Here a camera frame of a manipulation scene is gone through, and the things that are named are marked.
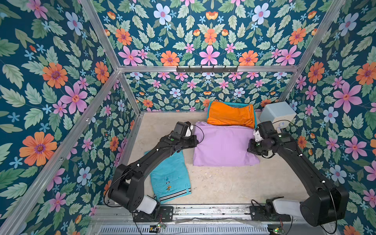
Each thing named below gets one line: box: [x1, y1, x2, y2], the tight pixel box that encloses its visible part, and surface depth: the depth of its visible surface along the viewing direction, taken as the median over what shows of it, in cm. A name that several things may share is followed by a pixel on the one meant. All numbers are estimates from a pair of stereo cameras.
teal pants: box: [143, 149, 192, 205], surface depth 85 cm
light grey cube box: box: [258, 101, 298, 130], surface depth 104 cm
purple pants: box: [192, 121, 261, 167], surface depth 84 cm
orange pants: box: [207, 101, 255, 129], surface depth 107 cm
